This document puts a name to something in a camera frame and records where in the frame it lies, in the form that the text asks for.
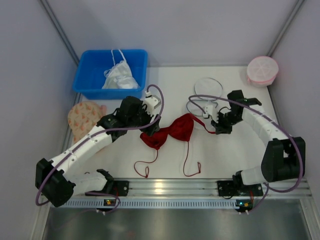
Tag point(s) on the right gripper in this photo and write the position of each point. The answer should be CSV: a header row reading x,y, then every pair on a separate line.
x,y
222,122

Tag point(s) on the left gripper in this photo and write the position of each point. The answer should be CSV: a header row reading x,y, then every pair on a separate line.
x,y
150,122

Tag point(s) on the red bra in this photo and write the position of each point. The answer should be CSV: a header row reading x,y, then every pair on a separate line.
x,y
181,129

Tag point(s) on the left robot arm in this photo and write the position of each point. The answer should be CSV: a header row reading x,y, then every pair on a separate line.
x,y
56,179

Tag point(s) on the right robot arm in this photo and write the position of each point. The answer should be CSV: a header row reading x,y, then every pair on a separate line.
x,y
284,157

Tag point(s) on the pink trimmed mesh laundry bag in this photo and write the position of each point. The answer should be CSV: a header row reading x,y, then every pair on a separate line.
x,y
262,71

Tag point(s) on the white bra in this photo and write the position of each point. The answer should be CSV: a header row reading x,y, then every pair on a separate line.
x,y
120,75

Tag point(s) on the floral patterned bra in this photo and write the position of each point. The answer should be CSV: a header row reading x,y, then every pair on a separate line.
x,y
83,117

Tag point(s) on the blue plastic bin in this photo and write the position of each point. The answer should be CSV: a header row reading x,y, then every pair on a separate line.
x,y
89,77

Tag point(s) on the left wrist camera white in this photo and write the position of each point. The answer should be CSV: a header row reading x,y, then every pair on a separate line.
x,y
151,102

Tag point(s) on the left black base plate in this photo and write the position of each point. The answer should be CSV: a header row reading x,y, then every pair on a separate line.
x,y
119,188

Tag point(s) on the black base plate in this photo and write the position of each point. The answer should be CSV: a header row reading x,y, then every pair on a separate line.
x,y
227,188
119,188

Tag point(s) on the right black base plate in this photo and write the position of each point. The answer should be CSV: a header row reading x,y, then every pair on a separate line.
x,y
227,188

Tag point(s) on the aluminium mounting rail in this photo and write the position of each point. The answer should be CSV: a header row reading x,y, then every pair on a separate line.
x,y
197,188

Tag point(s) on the slotted cable duct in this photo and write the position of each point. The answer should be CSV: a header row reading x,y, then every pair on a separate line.
x,y
157,203

